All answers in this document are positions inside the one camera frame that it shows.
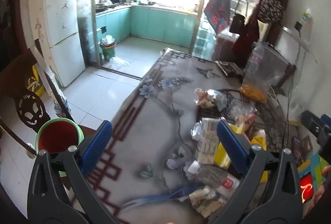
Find floral patterned tablecloth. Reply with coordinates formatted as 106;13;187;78
74;49;293;224

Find dark patterned remote box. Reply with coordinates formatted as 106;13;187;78
215;60;244;78

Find red bin with green rim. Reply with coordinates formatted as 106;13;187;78
35;117;84;153

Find red plaid hanging cloth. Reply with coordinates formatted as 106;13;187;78
204;0;231;35

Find yellow jug on floor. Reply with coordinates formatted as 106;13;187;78
26;65;45;97

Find green kitchen trash bin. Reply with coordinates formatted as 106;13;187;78
99;35;117;62

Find red beige paper wrapper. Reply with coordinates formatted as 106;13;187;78
194;88;216;108

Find patterned black white hanging bag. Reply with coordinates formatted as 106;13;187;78
258;0;284;23

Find silver foil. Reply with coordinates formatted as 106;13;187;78
191;121;202;141

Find teal kitchen cabinets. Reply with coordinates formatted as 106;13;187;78
95;5;196;48

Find clear bag of orange snacks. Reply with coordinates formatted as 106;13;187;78
240;42;289;104

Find blue white package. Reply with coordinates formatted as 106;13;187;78
211;90;228;112

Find phone with lit screen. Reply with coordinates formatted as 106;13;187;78
300;172;314;203

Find black hanging handbag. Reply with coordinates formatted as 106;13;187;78
229;13;246;34

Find white refrigerator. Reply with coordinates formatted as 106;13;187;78
28;0;85;87

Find dark carved wooden chair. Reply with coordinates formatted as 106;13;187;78
1;49;75;157

